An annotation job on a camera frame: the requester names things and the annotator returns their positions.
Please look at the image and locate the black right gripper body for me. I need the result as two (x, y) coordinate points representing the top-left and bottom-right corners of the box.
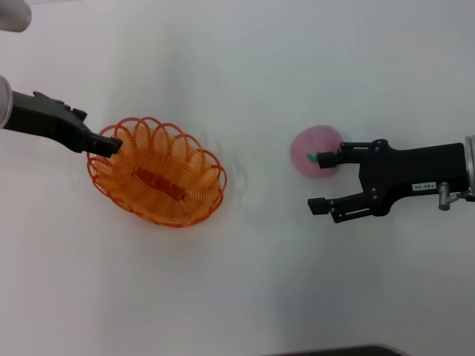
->
(358, 139), (468, 217)

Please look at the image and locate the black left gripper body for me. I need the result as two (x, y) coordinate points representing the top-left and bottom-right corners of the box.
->
(3, 90), (94, 154)

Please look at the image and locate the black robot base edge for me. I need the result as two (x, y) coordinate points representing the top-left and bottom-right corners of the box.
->
(259, 344), (405, 356)

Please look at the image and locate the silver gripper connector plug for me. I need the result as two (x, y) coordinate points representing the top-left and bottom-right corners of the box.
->
(437, 181), (475, 211)

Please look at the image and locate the pink plush peach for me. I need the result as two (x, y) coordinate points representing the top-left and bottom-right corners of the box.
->
(289, 125), (345, 179)

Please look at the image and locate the orange plastic wire basket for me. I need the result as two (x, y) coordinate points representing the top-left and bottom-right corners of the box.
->
(86, 116), (227, 228)

